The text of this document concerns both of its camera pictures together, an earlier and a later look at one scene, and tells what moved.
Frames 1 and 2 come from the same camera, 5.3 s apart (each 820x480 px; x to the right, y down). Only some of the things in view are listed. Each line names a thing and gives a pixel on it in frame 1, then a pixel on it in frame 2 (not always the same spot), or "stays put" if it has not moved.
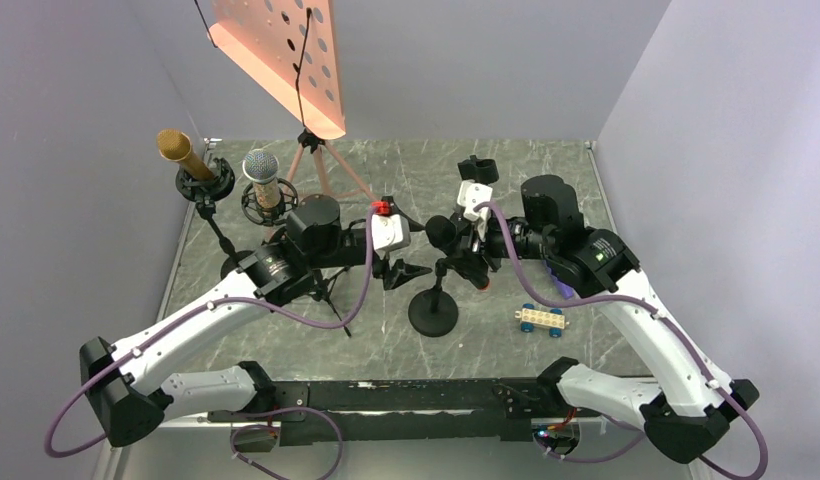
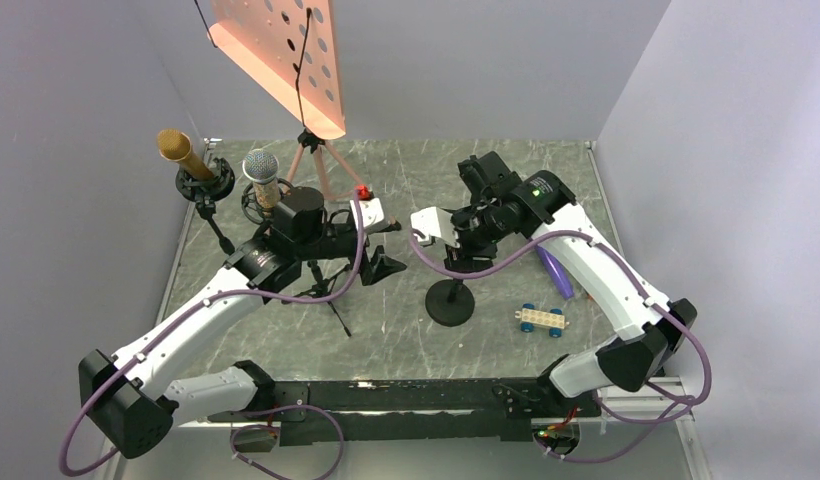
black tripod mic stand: x=289 y=201 stays put
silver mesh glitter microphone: x=261 y=166 stays put
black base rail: x=405 y=411 stays put
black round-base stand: x=433 y=312 → x=450 y=302
